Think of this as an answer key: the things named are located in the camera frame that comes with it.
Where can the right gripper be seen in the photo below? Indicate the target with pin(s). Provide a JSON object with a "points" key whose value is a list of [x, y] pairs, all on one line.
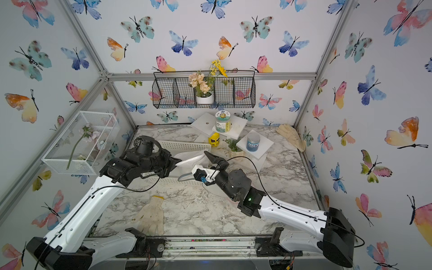
{"points": [[217, 160]]}

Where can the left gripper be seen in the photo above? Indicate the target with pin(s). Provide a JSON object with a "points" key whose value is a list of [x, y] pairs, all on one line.
{"points": [[170, 162]]}

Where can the white mesh laundry bag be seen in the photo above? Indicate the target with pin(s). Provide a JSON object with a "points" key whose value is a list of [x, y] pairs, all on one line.
{"points": [[215, 190]]}

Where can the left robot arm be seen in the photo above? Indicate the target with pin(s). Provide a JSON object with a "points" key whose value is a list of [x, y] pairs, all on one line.
{"points": [[64, 248]]}

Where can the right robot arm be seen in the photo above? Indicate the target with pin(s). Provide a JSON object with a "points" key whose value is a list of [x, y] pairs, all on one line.
{"points": [[330, 233]]}

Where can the white plastic basket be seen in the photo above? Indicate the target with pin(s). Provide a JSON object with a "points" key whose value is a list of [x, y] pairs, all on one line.
{"points": [[175, 148]]}

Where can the small green potted plant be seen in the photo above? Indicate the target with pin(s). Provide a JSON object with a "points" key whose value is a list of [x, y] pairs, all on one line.
{"points": [[234, 150]]}

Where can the green label jar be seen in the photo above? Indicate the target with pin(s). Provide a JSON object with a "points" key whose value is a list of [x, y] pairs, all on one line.
{"points": [[223, 121]]}

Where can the blue label jar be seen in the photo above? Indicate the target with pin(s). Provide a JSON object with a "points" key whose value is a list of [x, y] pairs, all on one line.
{"points": [[253, 141]]}

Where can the white tiered shelf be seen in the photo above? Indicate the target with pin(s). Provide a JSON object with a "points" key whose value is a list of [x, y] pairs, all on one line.
{"points": [[207, 123]]}

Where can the white flower pot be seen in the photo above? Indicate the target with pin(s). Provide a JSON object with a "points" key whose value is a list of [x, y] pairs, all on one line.
{"points": [[207, 100]]}

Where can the artificial flower bouquet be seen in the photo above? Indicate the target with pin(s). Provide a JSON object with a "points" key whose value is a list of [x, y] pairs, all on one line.
{"points": [[203, 83]]}

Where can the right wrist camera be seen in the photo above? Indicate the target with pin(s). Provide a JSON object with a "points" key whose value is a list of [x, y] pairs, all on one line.
{"points": [[205, 175]]}

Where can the black wire wall basket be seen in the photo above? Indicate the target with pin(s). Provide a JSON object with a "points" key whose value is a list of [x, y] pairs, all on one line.
{"points": [[233, 89]]}

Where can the white mesh wall box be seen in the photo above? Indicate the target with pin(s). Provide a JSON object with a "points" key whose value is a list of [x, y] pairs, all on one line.
{"points": [[83, 145]]}

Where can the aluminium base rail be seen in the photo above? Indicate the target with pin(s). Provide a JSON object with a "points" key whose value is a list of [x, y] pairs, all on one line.
{"points": [[209, 247]]}

